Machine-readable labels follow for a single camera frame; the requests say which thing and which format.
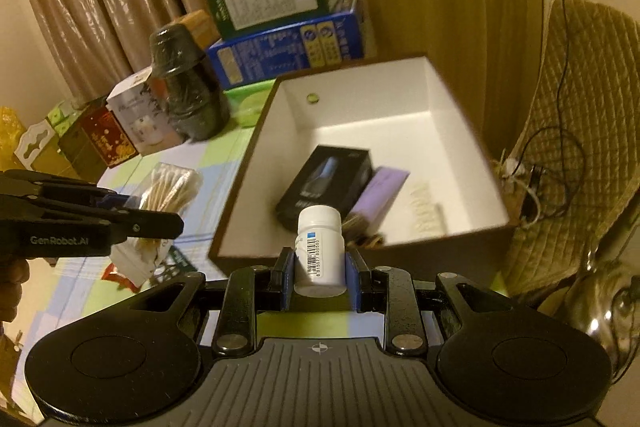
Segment red gift box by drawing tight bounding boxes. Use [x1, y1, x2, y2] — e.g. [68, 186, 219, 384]
[80, 107, 140, 168]

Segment dark wrapped jar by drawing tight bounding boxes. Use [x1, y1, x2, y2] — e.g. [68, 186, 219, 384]
[149, 24, 232, 142]

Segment red snack packet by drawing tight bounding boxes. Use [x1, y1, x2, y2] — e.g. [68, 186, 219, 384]
[101, 237, 171, 294]

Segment yellow curtain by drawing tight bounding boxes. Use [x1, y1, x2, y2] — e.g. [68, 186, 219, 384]
[345, 0, 543, 158]

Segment white appliance box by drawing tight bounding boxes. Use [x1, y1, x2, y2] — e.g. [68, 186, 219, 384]
[106, 68, 183, 155]

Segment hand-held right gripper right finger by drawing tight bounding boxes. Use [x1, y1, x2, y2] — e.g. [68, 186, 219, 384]
[344, 249, 516, 357]

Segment metal floor fan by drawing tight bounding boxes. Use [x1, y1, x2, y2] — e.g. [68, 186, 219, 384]
[565, 247, 640, 383]

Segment purple cosmetic tube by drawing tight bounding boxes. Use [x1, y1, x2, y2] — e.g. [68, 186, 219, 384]
[350, 167, 411, 228]

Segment clear cotton swab box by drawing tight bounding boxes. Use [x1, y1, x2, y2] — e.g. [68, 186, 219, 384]
[136, 162, 203, 214]

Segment black product box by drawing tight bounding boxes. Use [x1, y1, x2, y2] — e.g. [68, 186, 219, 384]
[275, 146, 375, 230]

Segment tan cardboard box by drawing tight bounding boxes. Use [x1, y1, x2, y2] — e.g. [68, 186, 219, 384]
[180, 9, 223, 48]

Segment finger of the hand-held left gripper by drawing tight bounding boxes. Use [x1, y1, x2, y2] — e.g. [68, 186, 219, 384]
[37, 201, 184, 239]
[0, 170, 147, 212]

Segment brown cardboard storage box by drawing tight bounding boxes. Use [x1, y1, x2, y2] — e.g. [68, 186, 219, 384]
[207, 53, 523, 280]

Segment yellow plastic bag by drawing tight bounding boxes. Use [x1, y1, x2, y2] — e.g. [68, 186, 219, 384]
[0, 107, 26, 172]

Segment light green tissue box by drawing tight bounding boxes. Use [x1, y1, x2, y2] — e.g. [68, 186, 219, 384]
[222, 79, 278, 128]

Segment white hanger card box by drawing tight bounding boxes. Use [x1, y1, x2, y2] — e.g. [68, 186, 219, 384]
[15, 119, 58, 172]

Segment green tissue packs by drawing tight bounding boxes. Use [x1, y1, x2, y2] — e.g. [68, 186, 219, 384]
[47, 102, 87, 132]

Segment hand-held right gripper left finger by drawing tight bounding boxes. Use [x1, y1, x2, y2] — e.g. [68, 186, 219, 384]
[125, 247, 297, 357]

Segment white cable bundle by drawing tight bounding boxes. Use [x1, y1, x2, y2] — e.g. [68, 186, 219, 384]
[495, 152, 542, 228]

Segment white pill bottle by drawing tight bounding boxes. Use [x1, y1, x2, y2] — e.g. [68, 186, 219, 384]
[294, 205, 347, 299]

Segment person's left hand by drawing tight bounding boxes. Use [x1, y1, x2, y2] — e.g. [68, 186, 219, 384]
[0, 257, 31, 324]

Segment chair with quilted cover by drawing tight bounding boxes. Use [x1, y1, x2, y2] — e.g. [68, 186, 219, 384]
[500, 0, 640, 303]

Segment blue milk carton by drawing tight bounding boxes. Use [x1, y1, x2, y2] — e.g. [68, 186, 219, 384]
[206, 9, 366, 90]

